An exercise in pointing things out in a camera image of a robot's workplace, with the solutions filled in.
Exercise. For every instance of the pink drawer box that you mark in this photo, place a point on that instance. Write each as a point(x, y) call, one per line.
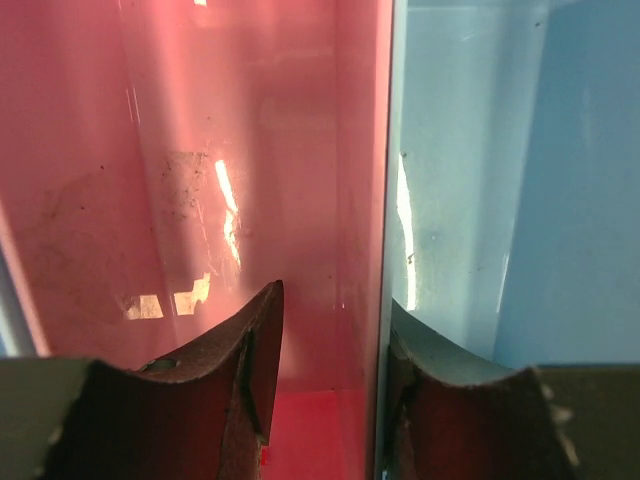
point(161, 161)

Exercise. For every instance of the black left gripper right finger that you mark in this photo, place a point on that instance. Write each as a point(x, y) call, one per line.
point(496, 429)

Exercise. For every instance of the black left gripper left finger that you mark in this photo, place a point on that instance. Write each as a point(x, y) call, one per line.
point(202, 411)

